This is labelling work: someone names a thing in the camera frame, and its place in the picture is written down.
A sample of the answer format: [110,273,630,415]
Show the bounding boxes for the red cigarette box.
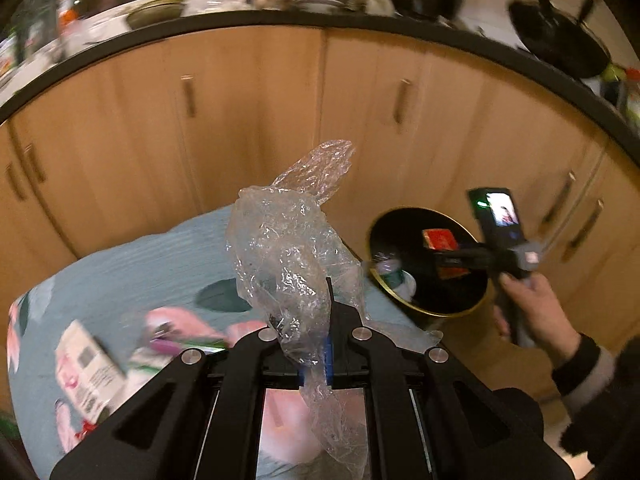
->
[422,229,470,280]

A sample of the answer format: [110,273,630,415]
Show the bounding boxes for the green label water bottle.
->
[373,252,416,302]

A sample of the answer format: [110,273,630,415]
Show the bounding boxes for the pink white medicine box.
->
[55,320,126,425]

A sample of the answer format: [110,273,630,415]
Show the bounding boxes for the clear plastic bag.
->
[224,138,444,480]

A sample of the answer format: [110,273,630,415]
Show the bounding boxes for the right forearm dark sleeve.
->
[551,335,639,479]

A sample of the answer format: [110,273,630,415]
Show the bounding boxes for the black round trash bin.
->
[368,207,488,318]

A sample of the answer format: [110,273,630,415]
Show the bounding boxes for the wooden kitchen cabinets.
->
[0,27,640,401]

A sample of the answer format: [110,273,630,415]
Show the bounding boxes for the right hand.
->
[499,273,582,368]

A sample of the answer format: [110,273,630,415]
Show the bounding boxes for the white green small box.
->
[127,347,172,387]

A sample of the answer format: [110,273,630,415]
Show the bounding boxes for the purple wrapper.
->
[146,326,231,359]

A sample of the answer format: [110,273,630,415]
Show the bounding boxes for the teal floral tablecloth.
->
[5,204,436,480]

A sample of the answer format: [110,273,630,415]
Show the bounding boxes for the black frying pan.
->
[506,0,611,79]

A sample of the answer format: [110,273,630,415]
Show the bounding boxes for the metal bowl on counter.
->
[126,0,186,30]

